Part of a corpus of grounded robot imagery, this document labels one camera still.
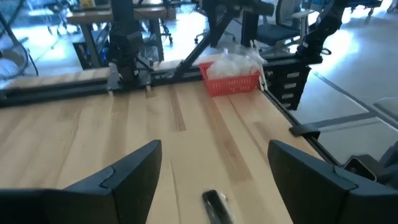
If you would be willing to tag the black background robot arm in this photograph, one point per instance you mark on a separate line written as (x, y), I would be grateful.
(320, 31)

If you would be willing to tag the yellow container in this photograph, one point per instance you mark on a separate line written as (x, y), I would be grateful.
(87, 3)

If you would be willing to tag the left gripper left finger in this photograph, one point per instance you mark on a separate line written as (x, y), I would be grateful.
(93, 205)

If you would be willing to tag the black comb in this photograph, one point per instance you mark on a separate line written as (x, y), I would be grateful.
(214, 207)

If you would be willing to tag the black table edge bracket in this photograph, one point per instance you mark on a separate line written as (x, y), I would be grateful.
(306, 130)

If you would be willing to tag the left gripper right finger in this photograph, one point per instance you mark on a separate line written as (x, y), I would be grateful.
(320, 199)

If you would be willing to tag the metal cart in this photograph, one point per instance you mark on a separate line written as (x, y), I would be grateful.
(363, 3)

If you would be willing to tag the black computer box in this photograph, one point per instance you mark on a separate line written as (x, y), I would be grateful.
(90, 49)

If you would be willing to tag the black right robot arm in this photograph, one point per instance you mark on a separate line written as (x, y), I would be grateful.
(124, 40)

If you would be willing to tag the black diagonal frame brace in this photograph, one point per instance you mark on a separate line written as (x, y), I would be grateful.
(199, 49)

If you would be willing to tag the black equipment stand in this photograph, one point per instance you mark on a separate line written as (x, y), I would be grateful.
(289, 84)

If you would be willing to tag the grey mesh office chair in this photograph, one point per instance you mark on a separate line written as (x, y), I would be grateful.
(276, 32)

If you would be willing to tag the cotton balls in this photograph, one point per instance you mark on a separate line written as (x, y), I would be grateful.
(230, 67)

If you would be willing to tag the black upright frame post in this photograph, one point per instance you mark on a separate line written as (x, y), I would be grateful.
(249, 31)

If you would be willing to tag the floor fan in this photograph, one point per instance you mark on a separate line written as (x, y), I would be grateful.
(9, 65)

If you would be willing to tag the red plastic basket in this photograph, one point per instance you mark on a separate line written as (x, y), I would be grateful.
(230, 85)

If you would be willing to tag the white bracket strip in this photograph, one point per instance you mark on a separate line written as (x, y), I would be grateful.
(263, 81)

